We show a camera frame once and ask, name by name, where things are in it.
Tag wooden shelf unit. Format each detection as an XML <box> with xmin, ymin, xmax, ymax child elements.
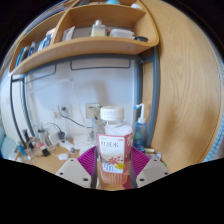
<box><xmin>8</xmin><ymin>0</ymin><xmax>160</xmax><ymax>77</ymax></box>

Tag white wall socket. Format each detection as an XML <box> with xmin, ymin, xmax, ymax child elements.
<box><xmin>59</xmin><ymin>104</ymin><xmax>73</xmax><ymax>118</ymax></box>

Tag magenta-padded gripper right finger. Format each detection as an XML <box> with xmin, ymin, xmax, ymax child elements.
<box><xmin>129</xmin><ymin>145</ymin><xmax>171</xmax><ymax>190</ymax></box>

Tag blue white striped towel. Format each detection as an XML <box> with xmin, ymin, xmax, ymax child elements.
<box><xmin>203</xmin><ymin>133</ymin><xmax>224</xmax><ymax>163</ymax></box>

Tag thin white desk lamp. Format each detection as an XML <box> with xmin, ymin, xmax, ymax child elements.
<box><xmin>31</xmin><ymin>77</ymin><xmax>89</xmax><ymax>134</ymax></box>

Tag small white printed packet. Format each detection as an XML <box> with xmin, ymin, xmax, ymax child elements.
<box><xmin>151</xmin><ymin>152</ymin><xmax>163</xmax><ymax>161</ymax></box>

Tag clear pink-labelled drink bottle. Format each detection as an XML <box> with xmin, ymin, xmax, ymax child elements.
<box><xmin>95</xmin><ymin>105</ymin><xmax>134</xmax><ymax>186</ymax></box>

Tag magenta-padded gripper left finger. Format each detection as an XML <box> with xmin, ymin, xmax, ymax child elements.
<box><xmin>54</xmin><ymin>145</ymin><xmax>99</xmax><ymax>190</ymax></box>

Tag clear blue spray bottle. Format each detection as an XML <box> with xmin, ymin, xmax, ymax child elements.
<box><xmin>132</xmin><ymin>102</ymin><xmax>148</xmax><ymax>149</ymax></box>

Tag white computer mouse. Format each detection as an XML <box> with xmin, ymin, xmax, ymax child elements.
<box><xmin>57</xmin><ymin>152</ymin><xmax>70</xmax><ymax>161</ymax></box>

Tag square wall plate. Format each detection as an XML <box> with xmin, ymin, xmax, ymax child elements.
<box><xmin>84</xmin><ymin>102</ymin><xmax>101</xmax><ymax>119</ymax></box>

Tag black charger block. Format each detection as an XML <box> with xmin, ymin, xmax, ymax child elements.
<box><xmin>40</xmin><ymin>148</ymin><xmax>51</xmax><ymax>158</ymax></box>

